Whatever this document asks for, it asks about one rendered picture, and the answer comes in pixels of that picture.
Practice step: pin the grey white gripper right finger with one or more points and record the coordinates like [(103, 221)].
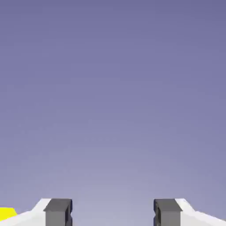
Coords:
[(167, 213)]

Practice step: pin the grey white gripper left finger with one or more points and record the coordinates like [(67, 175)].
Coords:
[(56, 213)]

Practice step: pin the large yellow box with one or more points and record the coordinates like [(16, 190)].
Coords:
[(7, 212)]

